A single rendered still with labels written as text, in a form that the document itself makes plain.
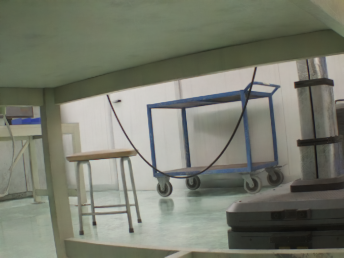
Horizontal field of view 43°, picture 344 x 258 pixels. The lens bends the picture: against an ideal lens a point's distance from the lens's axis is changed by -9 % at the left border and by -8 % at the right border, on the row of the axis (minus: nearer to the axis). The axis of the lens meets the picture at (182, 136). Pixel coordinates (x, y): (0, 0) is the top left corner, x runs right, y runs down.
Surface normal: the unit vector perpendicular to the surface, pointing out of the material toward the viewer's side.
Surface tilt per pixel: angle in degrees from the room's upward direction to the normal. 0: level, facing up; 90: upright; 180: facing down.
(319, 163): 90
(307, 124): 90
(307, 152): 90
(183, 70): 90
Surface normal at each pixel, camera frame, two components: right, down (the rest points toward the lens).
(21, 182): 0.82, -0.09
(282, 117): -0.56, 0.04
